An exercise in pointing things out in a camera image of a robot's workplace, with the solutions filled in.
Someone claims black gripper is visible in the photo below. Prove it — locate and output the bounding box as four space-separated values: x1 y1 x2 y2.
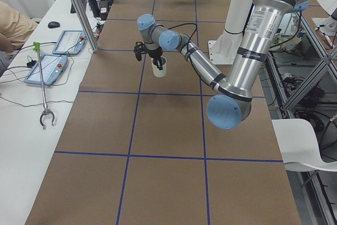
148 47 163 70

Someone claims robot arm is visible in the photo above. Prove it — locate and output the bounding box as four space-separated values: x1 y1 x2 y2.
134 0 309 129

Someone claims black water bottle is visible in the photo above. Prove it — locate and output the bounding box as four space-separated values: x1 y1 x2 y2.
88 0 100 17

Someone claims blue teach pendant far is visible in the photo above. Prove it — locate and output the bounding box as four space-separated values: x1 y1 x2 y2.
52 30 86 55

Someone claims blue teach pendant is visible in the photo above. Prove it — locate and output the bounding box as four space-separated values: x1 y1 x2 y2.
52 30 86 55
24 54 68 85

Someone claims blue teach pendant near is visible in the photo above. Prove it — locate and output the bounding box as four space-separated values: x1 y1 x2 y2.
24 54 68 85

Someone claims black computer mouse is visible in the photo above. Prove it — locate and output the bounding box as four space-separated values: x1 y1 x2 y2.
47 21 60 29

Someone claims person in beige shirt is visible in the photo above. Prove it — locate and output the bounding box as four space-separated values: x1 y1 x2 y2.
1 2 38 75

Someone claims white chair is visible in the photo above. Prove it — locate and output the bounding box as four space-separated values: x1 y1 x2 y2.
272 119 336 174

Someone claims black braided cable left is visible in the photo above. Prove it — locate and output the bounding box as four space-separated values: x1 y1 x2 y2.
167 23 211 83

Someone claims aluminium frame post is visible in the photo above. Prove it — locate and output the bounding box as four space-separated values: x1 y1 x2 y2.
71 0 98 53

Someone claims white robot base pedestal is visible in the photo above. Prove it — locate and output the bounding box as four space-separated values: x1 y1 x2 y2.
209 0 252 65

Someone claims reacher grabber tool green handle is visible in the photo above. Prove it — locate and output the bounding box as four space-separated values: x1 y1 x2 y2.
33 42 55 130

